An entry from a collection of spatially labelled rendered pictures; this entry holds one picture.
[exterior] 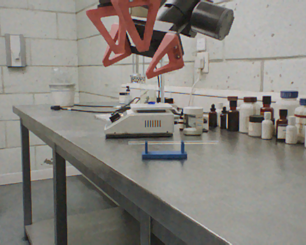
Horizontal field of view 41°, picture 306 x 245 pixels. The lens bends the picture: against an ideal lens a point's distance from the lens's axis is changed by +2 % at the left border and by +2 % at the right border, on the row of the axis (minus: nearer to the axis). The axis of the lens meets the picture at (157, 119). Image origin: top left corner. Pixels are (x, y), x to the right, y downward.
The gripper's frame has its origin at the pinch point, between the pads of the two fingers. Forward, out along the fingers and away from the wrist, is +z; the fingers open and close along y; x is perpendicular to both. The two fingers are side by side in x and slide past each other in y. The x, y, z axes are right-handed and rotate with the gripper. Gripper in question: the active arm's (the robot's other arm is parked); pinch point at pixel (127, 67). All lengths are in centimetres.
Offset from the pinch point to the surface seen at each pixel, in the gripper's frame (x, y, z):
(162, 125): -40.7, 16.2, -17.8
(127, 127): -38.1, 23.6, -11.5
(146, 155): -24.8, 3.1, 1.4
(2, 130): -167, 233, -45
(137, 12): -37, 55, -60
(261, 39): -46, 10, -68
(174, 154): -26.2, -1.8, -2.0
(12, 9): -100, 247, -115
